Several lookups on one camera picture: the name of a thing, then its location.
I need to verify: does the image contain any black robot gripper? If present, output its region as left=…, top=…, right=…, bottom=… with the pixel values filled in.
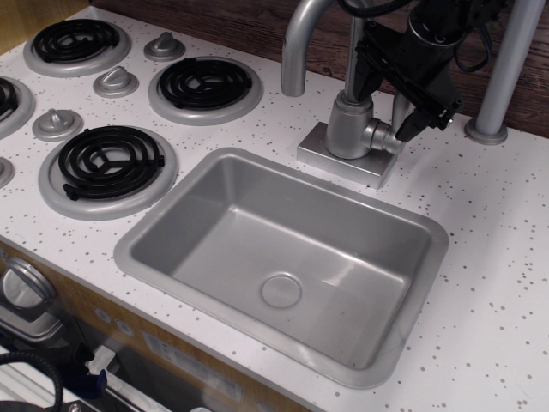
left=353, top=12, right=463, bottom=142

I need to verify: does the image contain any silver faucet lever handle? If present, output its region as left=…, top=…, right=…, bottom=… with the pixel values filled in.
left=362, top=92, right=413, bottom=155

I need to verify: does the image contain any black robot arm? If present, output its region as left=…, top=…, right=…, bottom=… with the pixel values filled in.
left=353, top=1, right=507, bottom=142

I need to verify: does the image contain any grey vertical support pole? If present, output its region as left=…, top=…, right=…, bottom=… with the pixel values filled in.
left=464, top=0, right=545, bottom=146

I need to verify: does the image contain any silver curved toy faucet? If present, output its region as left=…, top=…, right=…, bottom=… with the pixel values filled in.
left=281, top=0, right=396, bottom=191

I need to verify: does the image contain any grey plastic sink basin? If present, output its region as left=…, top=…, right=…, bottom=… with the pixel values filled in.
left=114, top=148, right=449, bottom=389

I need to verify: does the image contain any back right black burner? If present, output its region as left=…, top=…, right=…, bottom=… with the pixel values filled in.
left=148, top=57, right=262, bottom=126

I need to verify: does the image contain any silver stove knob back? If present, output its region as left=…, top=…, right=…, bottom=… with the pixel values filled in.
left=143, top=32, right=186, bottom=62

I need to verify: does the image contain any silver stove knob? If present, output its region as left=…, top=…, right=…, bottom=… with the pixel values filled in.
left=143, top=32, right=186, bottom=62
left=93, top=66, right=139, bottom=99
left=32, top=109, right=83, bottom=142

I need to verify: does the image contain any silver stove knob middle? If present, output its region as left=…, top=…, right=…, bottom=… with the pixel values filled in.
left=93, top=66, right=139, bottom=99

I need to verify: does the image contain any front right black burner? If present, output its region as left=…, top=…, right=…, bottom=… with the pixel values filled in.
left=39, top=126, right=178, bottom=221

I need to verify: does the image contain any back left black burner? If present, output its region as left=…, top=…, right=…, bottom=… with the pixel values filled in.
left=23, top=19, right=131, bottom=78

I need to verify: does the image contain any silver stove knob front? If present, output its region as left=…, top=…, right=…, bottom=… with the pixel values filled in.
left=32, top=109, right=83, bottom=142

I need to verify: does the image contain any left edge black burner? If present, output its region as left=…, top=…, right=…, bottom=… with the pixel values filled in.
left=1, top=77, right=35, bottom=139

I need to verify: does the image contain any silver round oven knob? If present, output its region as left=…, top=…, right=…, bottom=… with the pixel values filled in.
left=1, top=257, right=57, bottom=321

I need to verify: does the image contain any black braided cable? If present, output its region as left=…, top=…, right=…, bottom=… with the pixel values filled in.
left=338, top=0, right=419, bottom=19

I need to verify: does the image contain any thin black robot wire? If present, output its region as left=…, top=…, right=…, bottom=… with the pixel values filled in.
left=454, top=16, right=494, bottom=73

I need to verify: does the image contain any black cable lower left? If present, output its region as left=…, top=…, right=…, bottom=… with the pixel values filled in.
left=0, top=349, right=63, bottom=412

